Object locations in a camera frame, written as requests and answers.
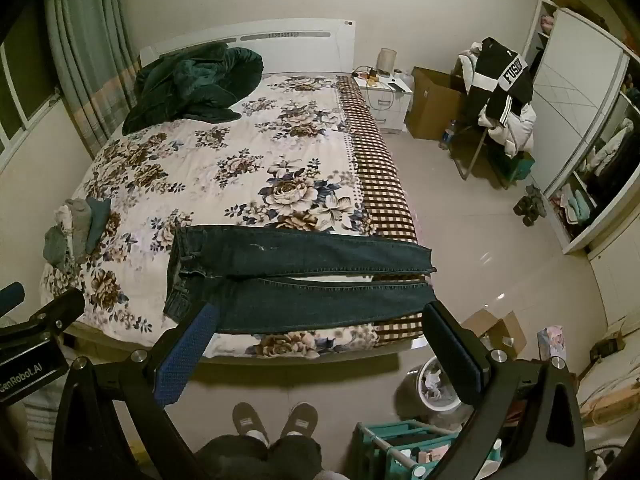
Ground grey folded garment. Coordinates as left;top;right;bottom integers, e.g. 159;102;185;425
64;198;92;263

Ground hanging clothes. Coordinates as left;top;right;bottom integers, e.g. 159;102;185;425
585;119;637;192

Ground person's right foot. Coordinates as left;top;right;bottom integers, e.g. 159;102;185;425
280;402;319;442

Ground folded towels stack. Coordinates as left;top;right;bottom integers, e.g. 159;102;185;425
554;185;592;227

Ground person's left foot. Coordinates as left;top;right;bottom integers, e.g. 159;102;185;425
232;402;271;449

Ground teal folded garment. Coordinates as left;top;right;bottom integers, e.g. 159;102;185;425
85;199;112;256

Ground dark grey crumpled garment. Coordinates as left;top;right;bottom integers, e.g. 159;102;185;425
44;227;72;275

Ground white framed window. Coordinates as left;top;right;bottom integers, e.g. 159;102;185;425
0;10;62;171

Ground white trash bin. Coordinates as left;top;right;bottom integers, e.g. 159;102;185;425
416;357;476;432

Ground dark green jacket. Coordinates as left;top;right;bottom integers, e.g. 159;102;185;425
121;44;264;136

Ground person's legs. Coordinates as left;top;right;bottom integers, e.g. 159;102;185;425
192;435;324;480

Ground black white jacket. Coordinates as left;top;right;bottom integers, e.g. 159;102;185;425
467;37;535;127

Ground small open cardboard box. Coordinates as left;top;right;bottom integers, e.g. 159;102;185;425
460;310;527;361

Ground green striped curtain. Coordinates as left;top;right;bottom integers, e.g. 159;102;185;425
44;0;143;143

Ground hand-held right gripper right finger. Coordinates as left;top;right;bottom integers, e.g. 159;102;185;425
421;301;588;480

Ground large brown cardboard box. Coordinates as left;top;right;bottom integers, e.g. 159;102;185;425
405;66;467;141

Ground white nightstand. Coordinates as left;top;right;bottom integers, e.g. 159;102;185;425
351;71;414;135

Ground green box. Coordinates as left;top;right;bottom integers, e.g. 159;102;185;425
492;152;535;189

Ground person's foot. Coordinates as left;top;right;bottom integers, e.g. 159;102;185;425
232;402;271;449
280;402;319;442

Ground blue jeans pants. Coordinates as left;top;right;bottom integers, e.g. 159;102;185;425
164;225;437;335

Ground colourful printed box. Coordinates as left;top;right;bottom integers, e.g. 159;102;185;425
537;326;566;362

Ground white wardrobe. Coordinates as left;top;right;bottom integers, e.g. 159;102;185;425
520;0;640;256

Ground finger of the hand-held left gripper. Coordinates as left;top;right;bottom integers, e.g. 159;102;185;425
0;289;86;343
0;282;26;317

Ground metal chair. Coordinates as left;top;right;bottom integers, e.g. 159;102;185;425
450;52;536;182

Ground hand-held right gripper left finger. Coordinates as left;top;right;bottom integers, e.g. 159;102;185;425
51;301;221;480

